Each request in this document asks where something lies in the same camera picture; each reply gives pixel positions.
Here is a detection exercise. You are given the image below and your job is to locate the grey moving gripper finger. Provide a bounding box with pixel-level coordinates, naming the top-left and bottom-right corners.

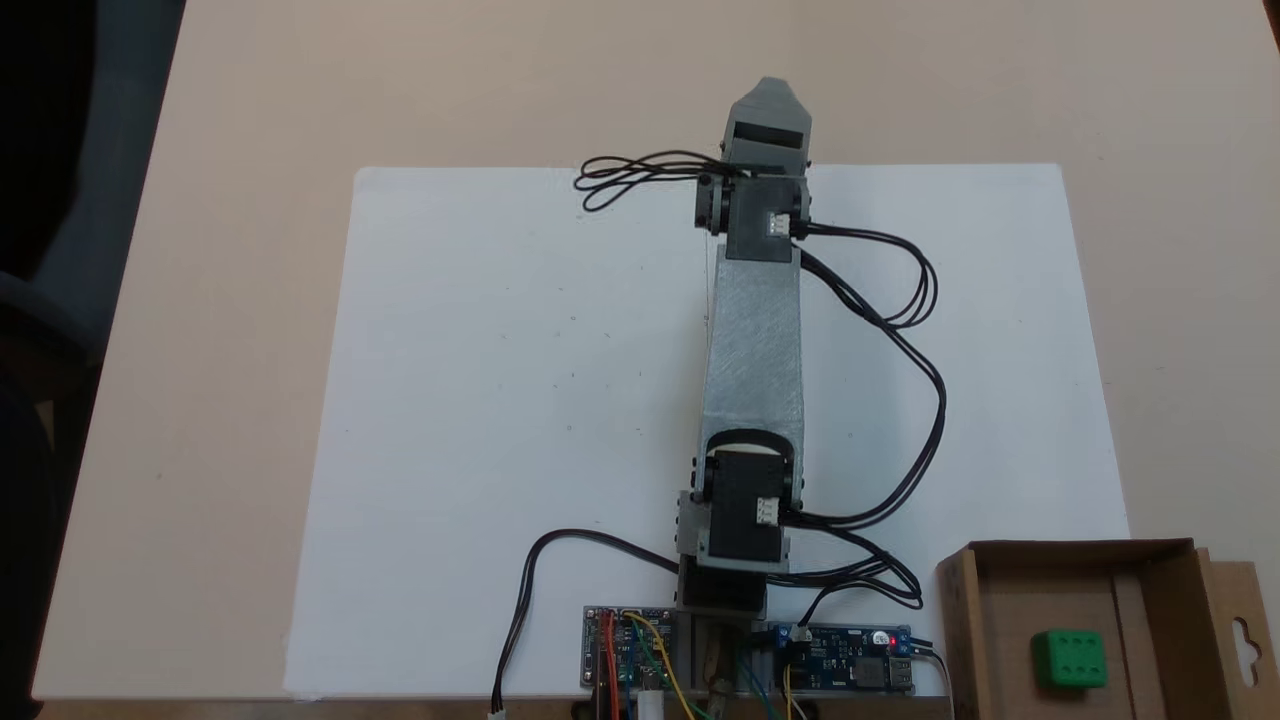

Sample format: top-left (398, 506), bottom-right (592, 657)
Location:
top-left (732, 77), bottom-right (814, 130)

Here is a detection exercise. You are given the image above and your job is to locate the green die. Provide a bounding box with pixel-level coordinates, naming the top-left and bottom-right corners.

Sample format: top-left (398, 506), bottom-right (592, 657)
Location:
top-left (1033, 628), bottom-right (1110, 692)

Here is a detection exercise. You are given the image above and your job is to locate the white paper sheet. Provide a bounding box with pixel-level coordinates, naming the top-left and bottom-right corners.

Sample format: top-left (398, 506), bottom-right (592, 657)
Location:
top-left (283, 163), bottom-right (1131, 701)

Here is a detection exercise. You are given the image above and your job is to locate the blue circuit board, red LED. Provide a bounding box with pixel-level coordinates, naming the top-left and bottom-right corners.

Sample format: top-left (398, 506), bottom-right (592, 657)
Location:
top-left (755, 622), bottom-right (917, 697)

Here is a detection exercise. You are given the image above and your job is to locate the brown cardboard box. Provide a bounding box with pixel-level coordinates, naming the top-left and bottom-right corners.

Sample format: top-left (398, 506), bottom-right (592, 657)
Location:
top-left (935, 538), bottom-right (1280, 720)

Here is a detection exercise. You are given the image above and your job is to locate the black gripper motor cable loop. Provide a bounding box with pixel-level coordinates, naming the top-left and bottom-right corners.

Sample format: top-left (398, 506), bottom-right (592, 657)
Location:
top-left (574, 150), bottom-right (741, 214)

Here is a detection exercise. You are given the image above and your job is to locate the black arm motor cable loop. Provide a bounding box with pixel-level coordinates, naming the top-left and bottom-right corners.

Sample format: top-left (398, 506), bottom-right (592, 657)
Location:
top-left (793, 222), bottom-right (948, 530)

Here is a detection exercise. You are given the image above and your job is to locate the circuit board with coloured wires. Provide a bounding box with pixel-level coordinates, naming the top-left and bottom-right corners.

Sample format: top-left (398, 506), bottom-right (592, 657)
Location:
top-left (582, 605), bottom-right (677, 693)

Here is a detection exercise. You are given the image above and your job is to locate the black power cable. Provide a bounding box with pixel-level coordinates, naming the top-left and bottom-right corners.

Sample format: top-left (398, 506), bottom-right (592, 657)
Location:
top-left (489, 528), bottom-right (683, 717)

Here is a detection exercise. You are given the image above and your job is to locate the orange wire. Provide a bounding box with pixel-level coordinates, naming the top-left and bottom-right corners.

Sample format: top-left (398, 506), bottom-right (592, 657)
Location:
top-left (596, 610), bottom-right (623, 720)

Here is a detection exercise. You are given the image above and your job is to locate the white cable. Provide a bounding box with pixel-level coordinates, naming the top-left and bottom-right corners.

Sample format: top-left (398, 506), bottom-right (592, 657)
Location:
top-left (912, 646), bottom-right (957, 720)

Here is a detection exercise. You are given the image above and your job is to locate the yellow wire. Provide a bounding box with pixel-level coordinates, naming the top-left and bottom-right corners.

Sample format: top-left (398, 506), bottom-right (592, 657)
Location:
top-left (624, 612), bottom-right (701, 720)

